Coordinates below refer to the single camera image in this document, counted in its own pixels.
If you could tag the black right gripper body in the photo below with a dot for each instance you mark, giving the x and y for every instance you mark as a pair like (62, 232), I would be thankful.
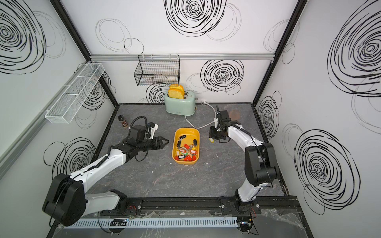
(215, 133)

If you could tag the yellow toast slice front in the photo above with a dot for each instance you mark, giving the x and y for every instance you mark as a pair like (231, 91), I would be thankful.
(176, 93)

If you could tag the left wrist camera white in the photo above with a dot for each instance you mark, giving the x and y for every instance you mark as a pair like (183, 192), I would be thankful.
(152, 128)

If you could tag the black corner frame post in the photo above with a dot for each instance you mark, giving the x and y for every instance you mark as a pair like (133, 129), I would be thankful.
(62, 13)
(281, 46)

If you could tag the mint green toaster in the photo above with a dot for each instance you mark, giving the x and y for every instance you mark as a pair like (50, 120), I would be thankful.
(182, 107)

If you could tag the black wire wall basket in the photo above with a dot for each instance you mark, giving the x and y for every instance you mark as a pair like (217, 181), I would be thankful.
(153, 69)

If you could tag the spice bottle black cap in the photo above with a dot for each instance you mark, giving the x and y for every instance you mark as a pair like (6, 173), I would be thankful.
(123, 121)

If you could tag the yellow plastic storage box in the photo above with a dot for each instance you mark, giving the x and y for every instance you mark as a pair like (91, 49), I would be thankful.
(191, 134)

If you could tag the orange toast slice back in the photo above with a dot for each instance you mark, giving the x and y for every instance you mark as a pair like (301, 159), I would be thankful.
(176, 86)

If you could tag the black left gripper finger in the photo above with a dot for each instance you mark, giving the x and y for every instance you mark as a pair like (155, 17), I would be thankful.
(159, 146)
(160, 141)

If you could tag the aluminium wall rail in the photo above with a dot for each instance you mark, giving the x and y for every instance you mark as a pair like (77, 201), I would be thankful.
(9, 157)
(188, 56)

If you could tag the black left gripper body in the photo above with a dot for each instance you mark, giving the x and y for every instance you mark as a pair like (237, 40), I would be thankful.
(147, 145)

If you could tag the aluminium wall rail back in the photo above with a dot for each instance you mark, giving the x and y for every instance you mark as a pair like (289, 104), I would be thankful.
(188, 56)

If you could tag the white slotted cable duct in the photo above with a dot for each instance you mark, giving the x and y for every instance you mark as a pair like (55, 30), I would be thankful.
(182, 222)

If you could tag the white mesh wall shelf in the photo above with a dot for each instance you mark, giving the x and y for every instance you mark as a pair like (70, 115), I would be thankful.
(85, 91)

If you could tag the black corner frame post left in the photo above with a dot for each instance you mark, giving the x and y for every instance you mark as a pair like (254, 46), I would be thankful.
(62, 13)

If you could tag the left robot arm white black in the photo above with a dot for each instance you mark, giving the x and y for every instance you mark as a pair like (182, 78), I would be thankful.
(67, 200)

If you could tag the aluminium wall rail left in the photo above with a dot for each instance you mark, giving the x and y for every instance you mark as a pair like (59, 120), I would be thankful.
(9, 157)

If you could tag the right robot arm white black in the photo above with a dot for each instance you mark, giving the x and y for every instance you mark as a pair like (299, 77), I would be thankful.
(260, 162)

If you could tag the black corner frame post right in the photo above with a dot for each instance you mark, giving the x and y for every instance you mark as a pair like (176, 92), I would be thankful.
(281, 46)

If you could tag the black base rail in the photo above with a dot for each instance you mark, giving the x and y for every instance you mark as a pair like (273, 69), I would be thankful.
(214, 205)

